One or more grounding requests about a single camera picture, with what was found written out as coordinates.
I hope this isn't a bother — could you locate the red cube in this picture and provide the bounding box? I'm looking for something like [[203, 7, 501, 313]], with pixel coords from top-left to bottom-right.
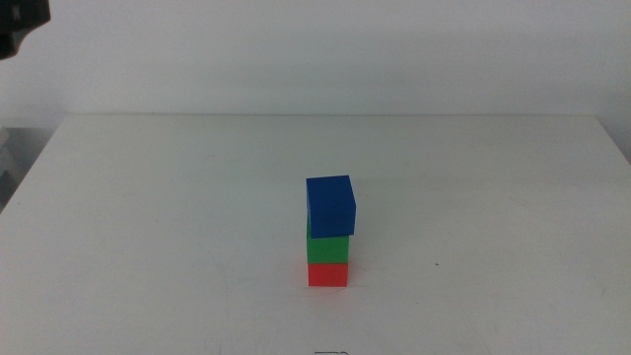
[[308, 261, 350, 288]]

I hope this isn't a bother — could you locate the green cube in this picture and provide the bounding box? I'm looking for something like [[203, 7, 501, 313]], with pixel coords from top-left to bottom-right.
[[306, 216, 351, 265]]

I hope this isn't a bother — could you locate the blue cube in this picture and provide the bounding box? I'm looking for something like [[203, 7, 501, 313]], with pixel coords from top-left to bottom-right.
[[305, 175, 357, 240]]

